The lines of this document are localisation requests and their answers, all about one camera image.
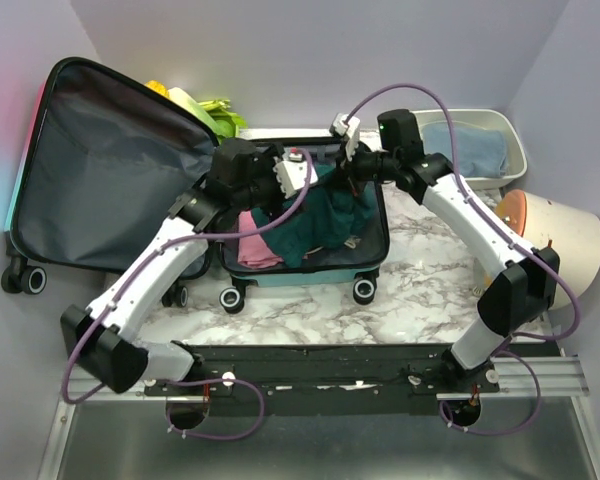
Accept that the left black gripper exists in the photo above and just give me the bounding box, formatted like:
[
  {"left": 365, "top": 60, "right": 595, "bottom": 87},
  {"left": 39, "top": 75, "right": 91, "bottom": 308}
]
[{"left": 233, "top": 144, "right": 309, "bottom": 228}]

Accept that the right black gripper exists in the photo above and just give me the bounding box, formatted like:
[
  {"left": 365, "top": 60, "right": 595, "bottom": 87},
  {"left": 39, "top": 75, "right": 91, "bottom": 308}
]
[{"left": 324, "top": 137, "right": 399, "bottom": 197}]

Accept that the purple cloth item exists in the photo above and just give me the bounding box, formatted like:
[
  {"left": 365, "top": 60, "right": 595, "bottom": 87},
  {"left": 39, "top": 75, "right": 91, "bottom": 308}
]
[{"left": 238, "top": 212, "right": 282, "bottom": 269}]

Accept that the grey cloth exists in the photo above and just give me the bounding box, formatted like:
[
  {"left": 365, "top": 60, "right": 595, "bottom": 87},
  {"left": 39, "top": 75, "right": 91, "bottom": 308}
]
[{"left": 421, "top": 122, "right": 508, "bottom": 178}]

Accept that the dark teal garment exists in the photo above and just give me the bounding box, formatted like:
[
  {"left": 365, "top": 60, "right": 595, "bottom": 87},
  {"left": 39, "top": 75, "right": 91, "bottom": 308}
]
[{"left": 259, "top": 182, "right": 378, "bottom": 268}]

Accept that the pink and teal kids suitcase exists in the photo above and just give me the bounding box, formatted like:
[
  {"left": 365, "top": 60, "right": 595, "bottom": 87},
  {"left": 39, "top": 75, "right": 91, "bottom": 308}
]
[{"left": 0, "top": 57, "right": 390, "bottom": 311}]

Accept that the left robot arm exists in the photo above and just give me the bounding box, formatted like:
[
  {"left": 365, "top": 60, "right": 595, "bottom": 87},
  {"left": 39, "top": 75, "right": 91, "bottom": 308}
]
[{"left": 60, "top": 138, "right": 311, "bottom": 403}]

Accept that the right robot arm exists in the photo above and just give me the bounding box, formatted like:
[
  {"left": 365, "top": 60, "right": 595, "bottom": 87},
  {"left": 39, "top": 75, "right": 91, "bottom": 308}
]
[{"left": 340, "top": 109, "right": 560, "bottom": 392}]

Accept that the green leafy lettuce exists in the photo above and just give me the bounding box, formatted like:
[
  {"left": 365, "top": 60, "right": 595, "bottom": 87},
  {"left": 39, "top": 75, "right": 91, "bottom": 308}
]
[{"left": 199, "top": 99, "right": 248, "bottom": 140}]

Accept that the white rectangular plastic basin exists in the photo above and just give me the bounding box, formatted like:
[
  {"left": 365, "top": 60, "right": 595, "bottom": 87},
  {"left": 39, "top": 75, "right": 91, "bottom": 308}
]
[{"left": 415, "top": 109, "right": 527, "bottom": 190}]

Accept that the napa cabbage with yellow top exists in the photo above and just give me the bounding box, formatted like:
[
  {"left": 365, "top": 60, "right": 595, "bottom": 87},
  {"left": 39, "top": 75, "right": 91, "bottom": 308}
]
[{"left": 145, "top": 80, "right": 205, "bottom": 115}]

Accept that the white cylinder appliance orange lid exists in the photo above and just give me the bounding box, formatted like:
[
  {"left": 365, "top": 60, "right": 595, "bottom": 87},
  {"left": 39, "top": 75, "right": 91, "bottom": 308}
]
[{"left": 491, "top": 189, "right": 600, "bottom": 297}]

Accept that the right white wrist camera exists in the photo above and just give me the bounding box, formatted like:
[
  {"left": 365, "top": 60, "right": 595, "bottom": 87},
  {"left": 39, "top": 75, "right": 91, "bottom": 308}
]
[{"left": 329, "top": 113, "right": 360, "bottom": 162}]

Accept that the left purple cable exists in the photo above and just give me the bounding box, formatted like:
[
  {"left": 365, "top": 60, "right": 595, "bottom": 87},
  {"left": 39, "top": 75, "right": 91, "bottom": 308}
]
[{"left": 61, "top": 147, "right": 267, "bottom": 442}]

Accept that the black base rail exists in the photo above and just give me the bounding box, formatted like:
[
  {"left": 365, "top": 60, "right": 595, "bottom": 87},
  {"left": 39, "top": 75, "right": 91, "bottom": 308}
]
[{"left": 82, "top": 341, "right": 566, "bottom": 416}]

